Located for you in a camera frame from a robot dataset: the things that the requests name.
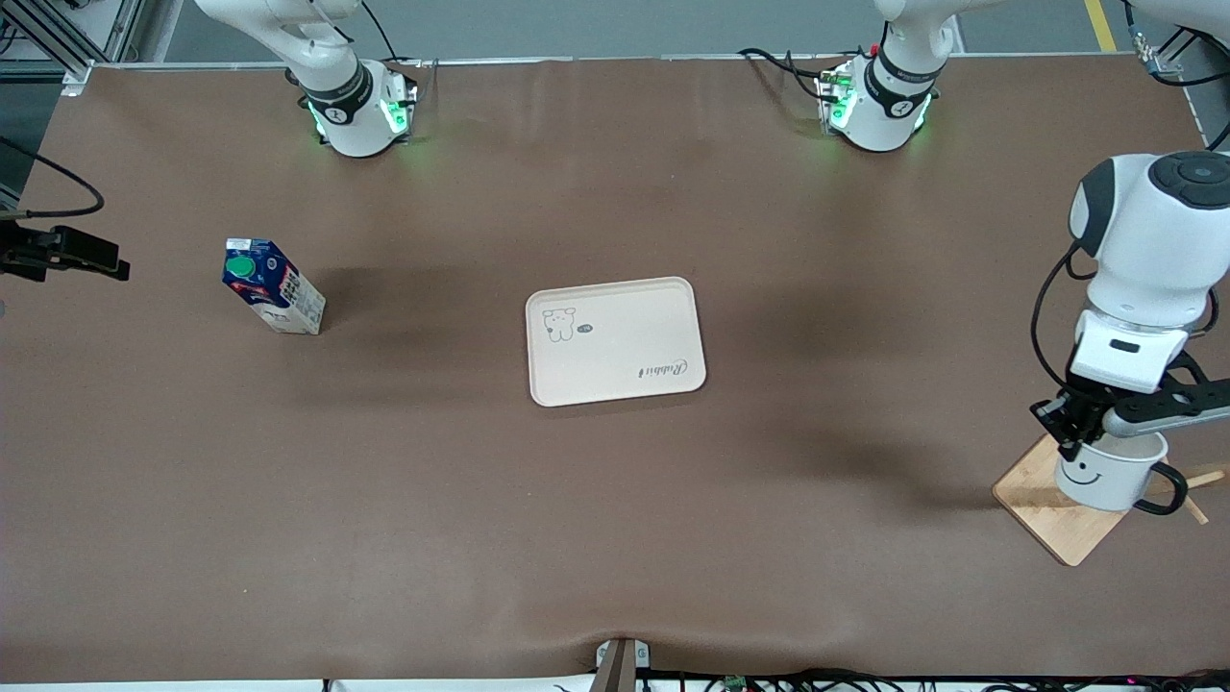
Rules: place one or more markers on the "beige rabbit print tray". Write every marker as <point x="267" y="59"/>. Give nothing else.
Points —
<point x="615" y="346"/>

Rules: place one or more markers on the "white smiley face mug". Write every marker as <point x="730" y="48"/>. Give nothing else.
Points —
<point x="1105" y="485"/>

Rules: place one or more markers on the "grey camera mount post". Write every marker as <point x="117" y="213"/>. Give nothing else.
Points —
<point x="620" y="668"/>

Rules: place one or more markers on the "wooden cup stand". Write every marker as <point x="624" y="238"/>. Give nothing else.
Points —
<point x="1043" y="505"/>

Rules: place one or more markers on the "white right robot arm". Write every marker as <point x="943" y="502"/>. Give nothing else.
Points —
<point x="351" y="125"/>

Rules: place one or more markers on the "blue white milk carton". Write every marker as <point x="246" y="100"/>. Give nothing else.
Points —
<point x="274" y="288"/>

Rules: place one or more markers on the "aluminium frame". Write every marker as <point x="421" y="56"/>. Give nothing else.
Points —
<point x="115" y="29"/>

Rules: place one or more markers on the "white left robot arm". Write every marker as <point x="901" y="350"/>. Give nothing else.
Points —
<point x="1153" y="250"/>

